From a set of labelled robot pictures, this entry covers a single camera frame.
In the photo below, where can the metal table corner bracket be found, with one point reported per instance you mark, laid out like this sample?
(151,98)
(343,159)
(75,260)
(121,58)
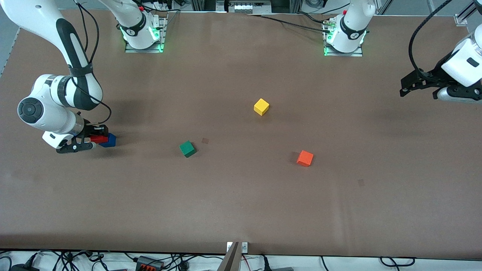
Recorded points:
(461,19)

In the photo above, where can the white mounting bracket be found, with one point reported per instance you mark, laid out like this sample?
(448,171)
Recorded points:
(244,247)

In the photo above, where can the grey camera stand pole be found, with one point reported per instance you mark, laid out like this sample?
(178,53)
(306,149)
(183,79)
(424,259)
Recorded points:
(231,259)

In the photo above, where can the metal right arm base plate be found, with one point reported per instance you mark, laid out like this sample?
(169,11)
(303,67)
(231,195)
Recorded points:
(145,50)

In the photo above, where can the orange wooden block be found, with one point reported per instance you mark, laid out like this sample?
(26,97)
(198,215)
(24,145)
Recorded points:
(305,158)

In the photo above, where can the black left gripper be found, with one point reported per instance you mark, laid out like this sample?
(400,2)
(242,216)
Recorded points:
(438,70)

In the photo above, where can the yellow wooden block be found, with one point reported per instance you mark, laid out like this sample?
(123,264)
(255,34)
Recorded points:
(261,107)

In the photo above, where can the green wooden block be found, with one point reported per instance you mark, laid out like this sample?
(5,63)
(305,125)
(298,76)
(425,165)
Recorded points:
(187,149)

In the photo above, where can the black orange power strip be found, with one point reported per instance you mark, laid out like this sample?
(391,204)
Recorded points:
(148,263)

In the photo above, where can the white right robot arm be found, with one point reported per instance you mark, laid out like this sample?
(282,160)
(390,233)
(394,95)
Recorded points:
(45,113)

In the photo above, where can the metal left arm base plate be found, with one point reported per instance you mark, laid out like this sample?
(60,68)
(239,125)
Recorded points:
(357,54)

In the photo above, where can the blue wooden block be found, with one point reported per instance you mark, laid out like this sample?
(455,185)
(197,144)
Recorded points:
(111,142)

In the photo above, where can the aluminium frame equipment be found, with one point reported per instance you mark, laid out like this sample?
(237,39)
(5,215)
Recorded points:
(244,6)

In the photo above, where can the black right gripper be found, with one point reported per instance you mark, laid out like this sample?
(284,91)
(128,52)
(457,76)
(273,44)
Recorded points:
(90,130)

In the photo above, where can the red wooden block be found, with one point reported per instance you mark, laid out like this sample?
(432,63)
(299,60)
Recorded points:
(98,139)

